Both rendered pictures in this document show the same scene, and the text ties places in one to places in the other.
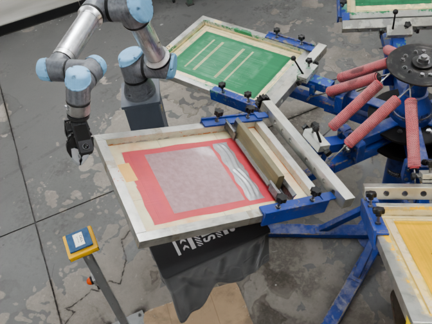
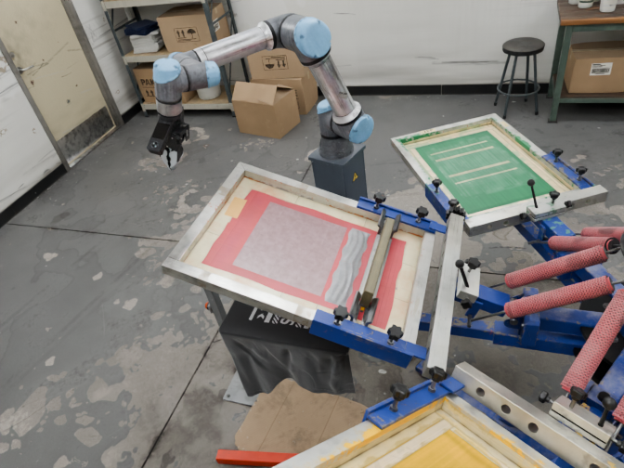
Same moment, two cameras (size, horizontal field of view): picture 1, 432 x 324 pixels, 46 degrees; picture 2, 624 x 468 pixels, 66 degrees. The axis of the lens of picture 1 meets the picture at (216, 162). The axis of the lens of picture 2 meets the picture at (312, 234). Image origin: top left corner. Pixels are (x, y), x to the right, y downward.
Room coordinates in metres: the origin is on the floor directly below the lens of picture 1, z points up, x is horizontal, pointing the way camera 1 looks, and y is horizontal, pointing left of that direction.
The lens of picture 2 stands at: (0.45, -0.81, 2.25)
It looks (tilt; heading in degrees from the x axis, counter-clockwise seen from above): 39 degrees down; 42
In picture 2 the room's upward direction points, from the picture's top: 11 degrees counter-clockwise
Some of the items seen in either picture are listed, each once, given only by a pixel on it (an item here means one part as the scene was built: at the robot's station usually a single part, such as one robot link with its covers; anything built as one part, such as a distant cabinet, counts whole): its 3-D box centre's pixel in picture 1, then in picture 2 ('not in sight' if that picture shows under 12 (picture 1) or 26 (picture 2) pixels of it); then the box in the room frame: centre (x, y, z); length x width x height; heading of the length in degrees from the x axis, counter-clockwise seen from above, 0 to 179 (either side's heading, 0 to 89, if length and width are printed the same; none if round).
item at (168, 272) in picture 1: (197, 215); (300, 294); (1.34, 0.11, 0.95); 0.48 x 0.44 x 0.01; 108
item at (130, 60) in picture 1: (134, 63); (332, 115); (1.93, 0.30, 1.37); 0.13 x 0.12 x 0.14; 72
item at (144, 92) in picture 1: (137, 83); (335, 140); (1.93, 0.31, 1.25); 0.15 x 0.15 x 0.10
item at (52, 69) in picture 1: (78, 34); (238, 46); (1.60, 0.41, 1.76); 0.49 x 0.11 x 0.12; 162
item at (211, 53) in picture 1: (249, 54); (496, 164); (2.29, -0.27, 1.05); 1.08 x 0.61 x 0.23; 48
